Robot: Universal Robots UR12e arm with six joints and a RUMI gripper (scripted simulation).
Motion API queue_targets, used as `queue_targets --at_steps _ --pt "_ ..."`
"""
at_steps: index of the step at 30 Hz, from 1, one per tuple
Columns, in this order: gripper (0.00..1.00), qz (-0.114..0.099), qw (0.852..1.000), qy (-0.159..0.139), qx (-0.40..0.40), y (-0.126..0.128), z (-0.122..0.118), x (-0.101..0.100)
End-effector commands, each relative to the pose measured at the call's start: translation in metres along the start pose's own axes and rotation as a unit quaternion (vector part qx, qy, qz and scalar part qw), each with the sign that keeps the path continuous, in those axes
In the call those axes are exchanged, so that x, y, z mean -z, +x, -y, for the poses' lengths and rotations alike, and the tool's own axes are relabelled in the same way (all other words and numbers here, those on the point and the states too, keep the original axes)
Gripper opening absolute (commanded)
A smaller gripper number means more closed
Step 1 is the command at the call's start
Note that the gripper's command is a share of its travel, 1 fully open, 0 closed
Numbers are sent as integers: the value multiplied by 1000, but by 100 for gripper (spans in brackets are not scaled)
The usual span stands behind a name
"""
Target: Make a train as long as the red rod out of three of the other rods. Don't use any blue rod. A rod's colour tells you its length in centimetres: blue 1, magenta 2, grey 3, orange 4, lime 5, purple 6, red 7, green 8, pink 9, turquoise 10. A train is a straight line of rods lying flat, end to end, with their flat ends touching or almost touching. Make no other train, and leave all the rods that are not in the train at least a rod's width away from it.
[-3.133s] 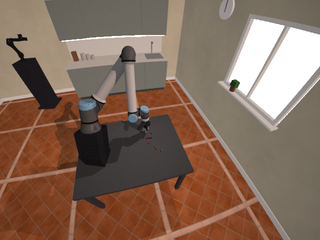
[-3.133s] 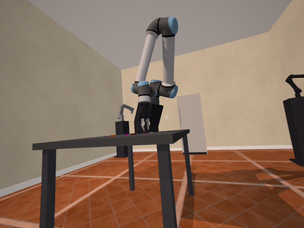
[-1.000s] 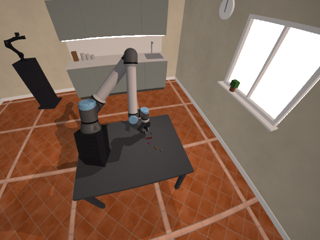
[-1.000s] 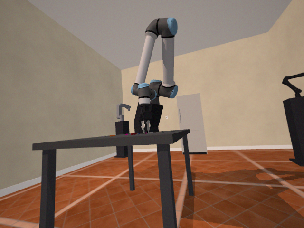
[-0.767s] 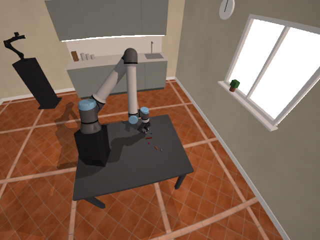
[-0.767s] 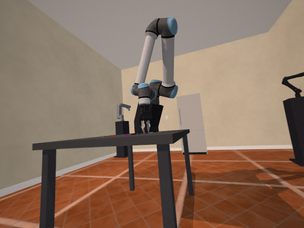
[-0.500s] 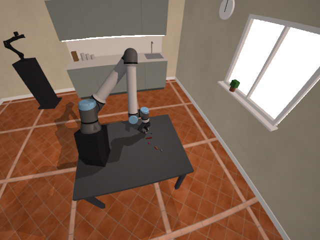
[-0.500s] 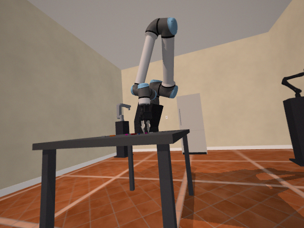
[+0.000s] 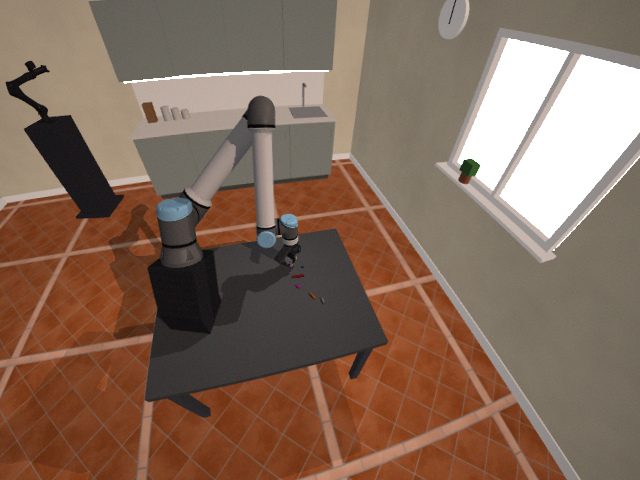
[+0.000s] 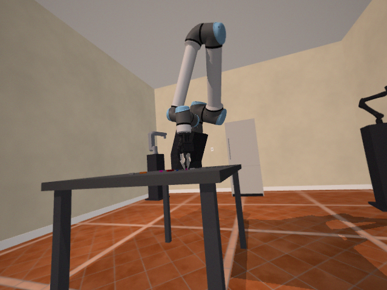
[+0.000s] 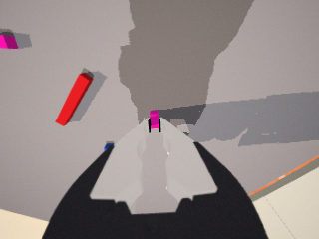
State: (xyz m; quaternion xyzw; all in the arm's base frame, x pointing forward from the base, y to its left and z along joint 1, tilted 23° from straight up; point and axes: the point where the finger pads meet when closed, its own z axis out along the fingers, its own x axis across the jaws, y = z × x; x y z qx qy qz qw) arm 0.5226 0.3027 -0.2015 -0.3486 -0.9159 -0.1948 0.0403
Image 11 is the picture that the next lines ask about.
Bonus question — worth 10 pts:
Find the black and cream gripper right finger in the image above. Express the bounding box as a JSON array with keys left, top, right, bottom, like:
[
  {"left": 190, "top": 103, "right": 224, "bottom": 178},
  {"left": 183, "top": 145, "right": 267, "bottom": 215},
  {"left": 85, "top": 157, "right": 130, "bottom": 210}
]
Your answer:
[{"left": 159, "top": 118, "right": 269, "bottom": 239}]

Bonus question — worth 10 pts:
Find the magenta rod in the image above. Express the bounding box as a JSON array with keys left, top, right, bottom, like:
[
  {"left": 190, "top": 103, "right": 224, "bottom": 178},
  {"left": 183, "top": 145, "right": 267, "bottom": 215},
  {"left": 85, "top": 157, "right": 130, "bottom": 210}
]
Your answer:
[
  {"left": 0, "top": 35, "right": 18, "bottom": 49},
  {"left": 150, "top": 111, "right": 160, "bottom": 128}
]

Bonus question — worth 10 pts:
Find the red rod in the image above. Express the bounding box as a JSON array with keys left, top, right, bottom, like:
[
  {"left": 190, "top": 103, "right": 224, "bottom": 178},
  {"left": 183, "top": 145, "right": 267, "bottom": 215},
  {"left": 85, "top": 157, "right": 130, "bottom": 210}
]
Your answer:
[{"left": 56, "top": 73, "right": 93, "bottom": 126}]

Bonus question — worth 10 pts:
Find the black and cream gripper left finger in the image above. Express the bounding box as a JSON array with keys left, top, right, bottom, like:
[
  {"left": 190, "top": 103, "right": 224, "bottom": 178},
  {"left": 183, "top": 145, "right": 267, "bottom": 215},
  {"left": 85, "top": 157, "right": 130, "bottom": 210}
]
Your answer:
[{"left": 42, "top": 118, "right": 151, "bottom": 239}]

